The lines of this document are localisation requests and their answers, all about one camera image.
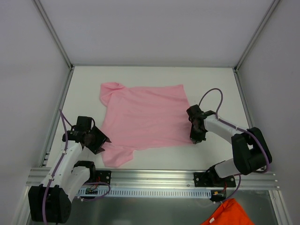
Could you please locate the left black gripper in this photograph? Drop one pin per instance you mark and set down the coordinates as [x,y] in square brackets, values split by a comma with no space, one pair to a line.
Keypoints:
[96,139]

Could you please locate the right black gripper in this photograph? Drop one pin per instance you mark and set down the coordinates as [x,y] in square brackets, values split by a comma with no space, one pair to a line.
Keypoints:
[195,129]

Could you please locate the pink t shirt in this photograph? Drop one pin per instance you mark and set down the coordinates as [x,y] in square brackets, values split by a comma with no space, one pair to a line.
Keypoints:
[141,118]

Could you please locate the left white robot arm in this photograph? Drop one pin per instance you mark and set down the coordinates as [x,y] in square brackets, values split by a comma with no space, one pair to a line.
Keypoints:
[51,200]

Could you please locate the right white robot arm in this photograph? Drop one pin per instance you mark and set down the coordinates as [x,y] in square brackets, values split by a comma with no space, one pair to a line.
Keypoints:
[250,152]

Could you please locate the orange t shirt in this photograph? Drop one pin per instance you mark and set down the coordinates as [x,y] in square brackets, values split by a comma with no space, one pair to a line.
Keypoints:
[229,212]

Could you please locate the aluminium mounting rail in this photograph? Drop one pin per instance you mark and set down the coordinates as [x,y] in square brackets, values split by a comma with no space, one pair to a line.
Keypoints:
[181,179]

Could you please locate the slotted cable duct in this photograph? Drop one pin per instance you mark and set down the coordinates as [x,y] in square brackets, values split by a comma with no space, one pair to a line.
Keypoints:
[145,192]

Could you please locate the left aluminium frame post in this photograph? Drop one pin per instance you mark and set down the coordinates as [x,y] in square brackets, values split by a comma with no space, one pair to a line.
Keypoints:
[45,18]

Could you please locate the aluminium frame post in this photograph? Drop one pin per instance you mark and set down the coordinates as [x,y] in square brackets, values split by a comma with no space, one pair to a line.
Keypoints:
[266,17]
[45,18]

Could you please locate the right aluminium frame post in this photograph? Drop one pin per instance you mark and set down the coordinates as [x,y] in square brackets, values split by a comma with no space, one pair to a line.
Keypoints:
[266,17]

